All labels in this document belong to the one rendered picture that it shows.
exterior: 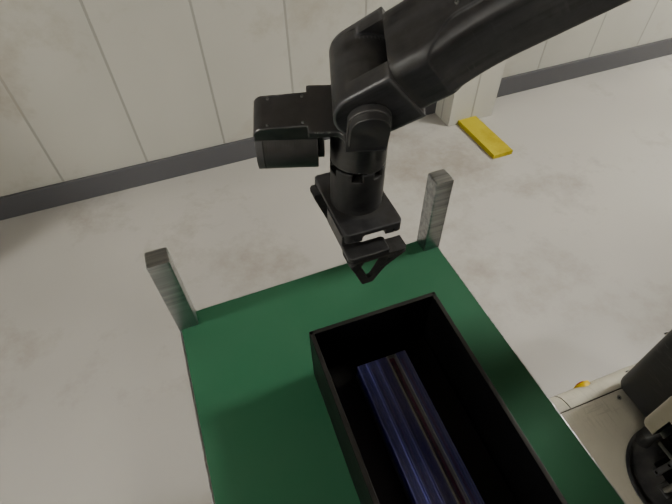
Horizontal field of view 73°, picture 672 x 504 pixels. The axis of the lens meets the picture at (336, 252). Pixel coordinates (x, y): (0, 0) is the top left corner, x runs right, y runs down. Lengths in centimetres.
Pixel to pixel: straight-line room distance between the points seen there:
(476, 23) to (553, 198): 220
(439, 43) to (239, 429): 51
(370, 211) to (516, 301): 156
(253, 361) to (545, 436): 40
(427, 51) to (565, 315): 176
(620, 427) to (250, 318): 112
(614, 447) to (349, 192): 119
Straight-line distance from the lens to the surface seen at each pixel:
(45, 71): 233
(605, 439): 150
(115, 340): 199
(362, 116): 36
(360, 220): 48
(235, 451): 63
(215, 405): 66
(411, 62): 34
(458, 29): 34
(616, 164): 288
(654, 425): 106
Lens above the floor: 154
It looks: 49 degrees down
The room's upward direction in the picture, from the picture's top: 2 degrees counter-clockwise
